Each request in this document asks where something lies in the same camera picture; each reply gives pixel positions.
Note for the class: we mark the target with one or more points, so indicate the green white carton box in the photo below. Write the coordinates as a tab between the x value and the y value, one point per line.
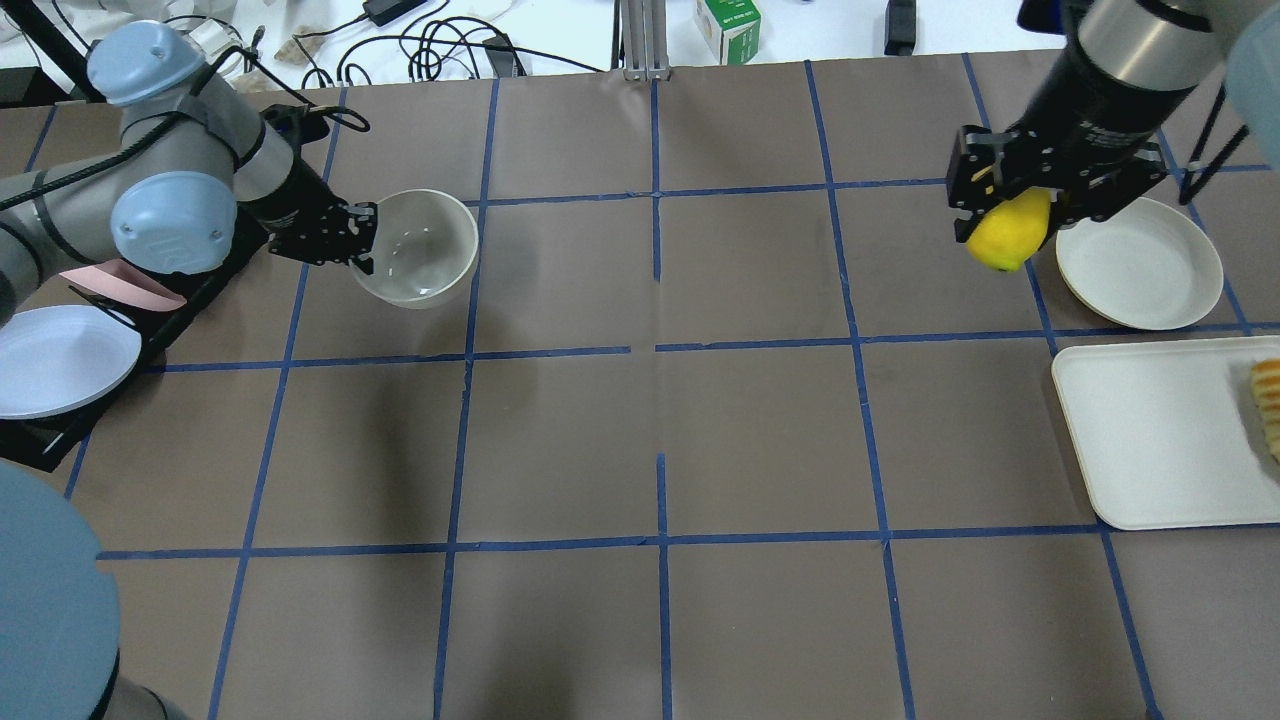
732	29

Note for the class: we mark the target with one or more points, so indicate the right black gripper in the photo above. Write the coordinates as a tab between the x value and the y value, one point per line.
1092	108

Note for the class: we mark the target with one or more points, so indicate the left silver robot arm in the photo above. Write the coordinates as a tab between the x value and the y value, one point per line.
194	156

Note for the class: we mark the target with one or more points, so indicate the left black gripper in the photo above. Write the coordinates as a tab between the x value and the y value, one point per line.
291	203

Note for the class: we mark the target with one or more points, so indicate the black dish rack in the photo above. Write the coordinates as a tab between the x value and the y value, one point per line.
43	443

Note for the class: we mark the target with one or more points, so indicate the pink plate in rack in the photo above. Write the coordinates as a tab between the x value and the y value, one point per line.
122	282

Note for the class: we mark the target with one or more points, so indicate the yellow lemon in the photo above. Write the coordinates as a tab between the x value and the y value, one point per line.
1013	232

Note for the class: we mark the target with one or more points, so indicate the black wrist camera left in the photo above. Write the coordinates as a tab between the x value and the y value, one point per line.
298	125

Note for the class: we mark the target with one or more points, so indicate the cream rectangular tray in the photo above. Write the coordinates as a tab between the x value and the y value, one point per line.
1166	433

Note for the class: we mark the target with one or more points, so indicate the cream ceramic bowl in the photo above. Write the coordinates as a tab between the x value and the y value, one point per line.
424	253

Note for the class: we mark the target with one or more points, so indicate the black power adapter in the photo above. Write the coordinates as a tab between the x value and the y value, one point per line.
384	12

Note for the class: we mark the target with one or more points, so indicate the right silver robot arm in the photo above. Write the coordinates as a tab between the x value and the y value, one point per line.
1174	45

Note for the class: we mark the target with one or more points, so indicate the cream round plate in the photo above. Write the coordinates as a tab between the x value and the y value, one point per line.
1147	268

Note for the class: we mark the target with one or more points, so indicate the light blue plate in rack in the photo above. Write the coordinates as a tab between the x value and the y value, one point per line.
58	358

